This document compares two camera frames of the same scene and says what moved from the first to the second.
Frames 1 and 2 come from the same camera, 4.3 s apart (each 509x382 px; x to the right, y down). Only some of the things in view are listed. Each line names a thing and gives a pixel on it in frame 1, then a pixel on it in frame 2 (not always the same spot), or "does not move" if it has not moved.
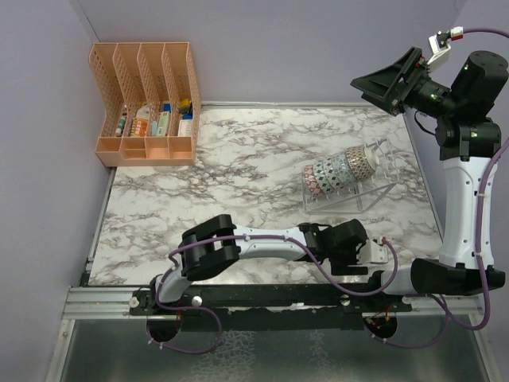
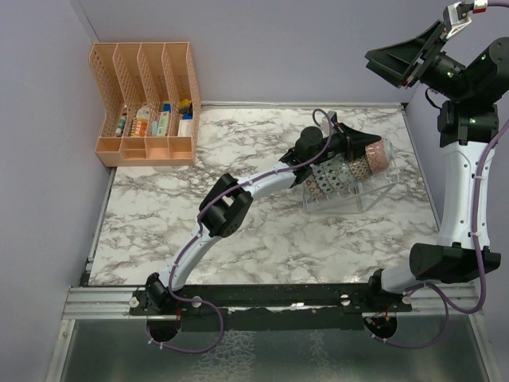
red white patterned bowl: [312, 181] does not move
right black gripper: [387, 82] → [395, 63]
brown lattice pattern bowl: [359, 162] does not move
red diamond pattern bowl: [343, 169] does not move
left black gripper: [349, 267] → [354, 138]
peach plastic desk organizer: [152, 102] does not move
